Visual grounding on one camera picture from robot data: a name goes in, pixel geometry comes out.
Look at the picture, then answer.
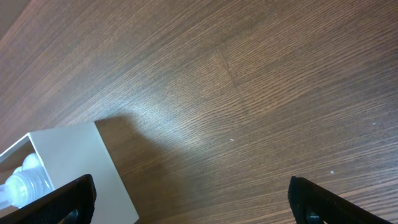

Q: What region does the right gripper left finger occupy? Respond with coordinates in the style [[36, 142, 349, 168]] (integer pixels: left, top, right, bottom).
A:
[[1, 174, 96, 224]]

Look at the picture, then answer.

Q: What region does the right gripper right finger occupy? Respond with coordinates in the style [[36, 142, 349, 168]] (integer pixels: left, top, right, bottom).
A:
[[288, 176, 391, 224]]

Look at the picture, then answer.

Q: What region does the clear bottle blue liquid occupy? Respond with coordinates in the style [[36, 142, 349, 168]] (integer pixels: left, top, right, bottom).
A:
[[1, 153, 53, 210]]

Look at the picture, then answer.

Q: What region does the cardboard box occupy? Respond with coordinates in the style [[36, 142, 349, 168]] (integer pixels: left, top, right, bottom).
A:
[[1, 123, 139, 223]]

